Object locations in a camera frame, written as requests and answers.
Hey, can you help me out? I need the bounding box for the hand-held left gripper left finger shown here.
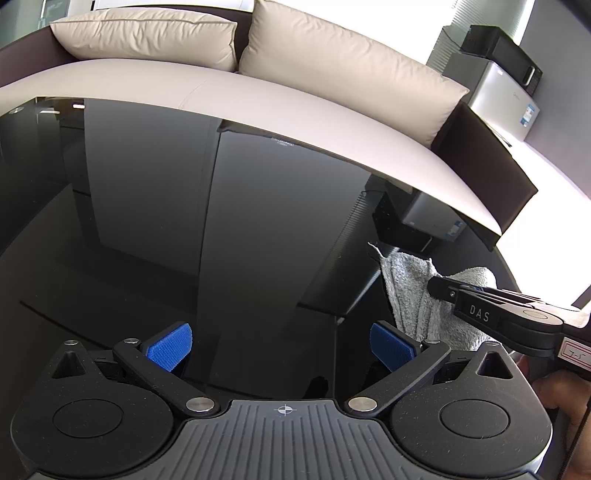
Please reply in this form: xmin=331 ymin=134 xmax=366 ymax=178
xmin=46 ymin=322 xmax=221 ymax=419

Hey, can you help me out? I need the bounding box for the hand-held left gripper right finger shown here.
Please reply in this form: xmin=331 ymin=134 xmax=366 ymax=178
xmin=346 ymin=321 xmax=525 ymax=419

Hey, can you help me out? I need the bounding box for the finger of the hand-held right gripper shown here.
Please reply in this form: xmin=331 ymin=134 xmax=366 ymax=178
xmin=427 ymin=274 xmax=539 ymax=334

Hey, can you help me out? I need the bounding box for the grey fluffy towel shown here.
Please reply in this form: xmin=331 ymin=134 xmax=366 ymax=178
xmin=368 ymin=242 xmax=514 ymax=354

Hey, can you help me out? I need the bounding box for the person's right hand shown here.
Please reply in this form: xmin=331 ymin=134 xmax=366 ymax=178
xmin=531 ymin=368 xmax=585 ymax=435

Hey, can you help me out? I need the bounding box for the silver mini fridge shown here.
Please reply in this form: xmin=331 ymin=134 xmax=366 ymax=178
xmin=442 ymin=50 xmax=542 ymax=143

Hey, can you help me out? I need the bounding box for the brown sofa with beige seat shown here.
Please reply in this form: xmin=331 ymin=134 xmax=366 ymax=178
xmin=0 ymin=0 xmax=539 ymax=253

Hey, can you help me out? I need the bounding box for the black microwave oven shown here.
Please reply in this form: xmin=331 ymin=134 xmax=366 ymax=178
xmin=461 ymin=25 xmax=544 ymax=97

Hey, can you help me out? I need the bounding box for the large beige cushion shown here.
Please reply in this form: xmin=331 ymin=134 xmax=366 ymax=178
xmin=239 ymin=0 xmax=470 ymax=149

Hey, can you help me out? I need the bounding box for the small beige cushion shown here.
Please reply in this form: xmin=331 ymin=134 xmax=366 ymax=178
xmin=49 ymin=8 xmax=239 ymax=73

